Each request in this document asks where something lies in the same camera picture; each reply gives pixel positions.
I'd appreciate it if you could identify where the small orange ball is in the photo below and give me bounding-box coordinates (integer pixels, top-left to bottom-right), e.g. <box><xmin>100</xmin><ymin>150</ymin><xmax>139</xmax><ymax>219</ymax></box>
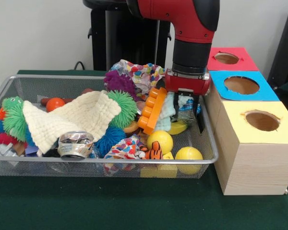
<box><xmin>45</xmin><ymin>97</ymin><xmax>66</xmax><ymax>113</ymax></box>

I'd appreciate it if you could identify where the green spiky caterpillar toy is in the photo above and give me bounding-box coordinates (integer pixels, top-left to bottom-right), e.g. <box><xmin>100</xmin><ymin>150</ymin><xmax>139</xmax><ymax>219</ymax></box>
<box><xmin>1</xmin><ymin>96</ymin><xmax>27</xmax><ymax>142</ymax></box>

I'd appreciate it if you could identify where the clear plastic bottle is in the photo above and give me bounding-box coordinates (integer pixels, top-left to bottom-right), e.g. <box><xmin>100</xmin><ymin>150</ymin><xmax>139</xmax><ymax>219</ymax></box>
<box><xmin>177</xmin><ymin>94</ymin><xmax>202</xmax><ymax>120</ymax></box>

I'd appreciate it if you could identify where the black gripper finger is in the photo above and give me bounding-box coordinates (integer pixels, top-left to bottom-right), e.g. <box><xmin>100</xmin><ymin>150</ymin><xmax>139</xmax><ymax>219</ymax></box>
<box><xmin>193</xmin><ymin>95</ymin><xmax>202</xmax><ymax>118</ymax></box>
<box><xmin>173</xmin><ymin>92</ymin><xmax>180</xmax><ymax>118</ymax></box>

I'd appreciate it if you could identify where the green spiky rubber ball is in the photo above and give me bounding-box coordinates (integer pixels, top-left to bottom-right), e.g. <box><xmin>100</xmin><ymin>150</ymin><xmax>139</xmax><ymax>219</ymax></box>
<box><xmin>107</xmin><ymin>90</ymin><xmax>138</xmax><ymax>127</ymax></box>

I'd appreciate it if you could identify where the orange toy building brick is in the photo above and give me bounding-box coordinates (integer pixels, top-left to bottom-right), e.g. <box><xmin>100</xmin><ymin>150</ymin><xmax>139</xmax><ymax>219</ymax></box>
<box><xmin>137</xmin><ymin>87</ymin><xmax>168</xmax><ymax>135</ymax></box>

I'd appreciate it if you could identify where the yellow ball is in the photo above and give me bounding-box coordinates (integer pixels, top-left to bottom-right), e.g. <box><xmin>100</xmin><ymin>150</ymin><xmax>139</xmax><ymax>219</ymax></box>
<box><xmin>174</xmin><ymin>146</ymin><xmax>204</xmax><ymax>175</ymax></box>
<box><xmin>146</xmin><ymin>130</ymin><xmax>174</xmax><ymax>155</ymax></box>

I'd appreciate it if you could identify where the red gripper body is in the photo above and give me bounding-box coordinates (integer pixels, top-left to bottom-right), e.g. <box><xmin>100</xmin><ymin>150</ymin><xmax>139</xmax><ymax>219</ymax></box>
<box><xmin>164</xmin><ymin>69</ymin><xmax>211</xmax><ymax>96</ymax></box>

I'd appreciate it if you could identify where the cream knitted cloth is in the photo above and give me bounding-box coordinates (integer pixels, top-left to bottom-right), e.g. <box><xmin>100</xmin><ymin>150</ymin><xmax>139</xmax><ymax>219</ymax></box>
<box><xmin>22</xmin><ymin>90</ymin><xmax>122</xmax><ymax>154</ymax></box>

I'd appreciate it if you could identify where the wooden box with three holes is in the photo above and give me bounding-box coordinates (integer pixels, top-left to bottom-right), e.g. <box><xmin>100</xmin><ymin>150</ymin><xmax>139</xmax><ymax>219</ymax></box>
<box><xmin>203</xmin><ymin>46</ymin><xmax>288</xmax><ymax>196</ymax></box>

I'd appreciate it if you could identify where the orange tiger plush toy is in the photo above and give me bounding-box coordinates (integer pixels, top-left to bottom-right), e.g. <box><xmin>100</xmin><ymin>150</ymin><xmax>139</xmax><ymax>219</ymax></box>
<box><xmin>140</xmin><ymin>141</ymin><xmax>164</xmax><ymax>161</ymax></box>

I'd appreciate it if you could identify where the crushed silver can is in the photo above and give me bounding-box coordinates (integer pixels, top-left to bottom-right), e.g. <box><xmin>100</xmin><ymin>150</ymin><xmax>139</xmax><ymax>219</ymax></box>
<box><xmin>57</xmin><ymin>130</ymin><xmax>95</xmax><ymax>161</ymax></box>

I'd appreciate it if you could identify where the silver wire mesh bin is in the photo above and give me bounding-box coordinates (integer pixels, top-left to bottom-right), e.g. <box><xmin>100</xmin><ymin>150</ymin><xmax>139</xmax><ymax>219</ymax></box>
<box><xmin>0</xmin><ymin>74</ymin><xmax>219</xmax><ymax>179</ymax></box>

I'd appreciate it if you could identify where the light blue knitted cloth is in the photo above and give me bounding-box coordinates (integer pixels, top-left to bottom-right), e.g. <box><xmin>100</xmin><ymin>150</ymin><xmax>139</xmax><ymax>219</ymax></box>
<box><xmin>156</xmin><ymin>92</ymin><xmax>177</xmax><ymax>132</ymax></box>

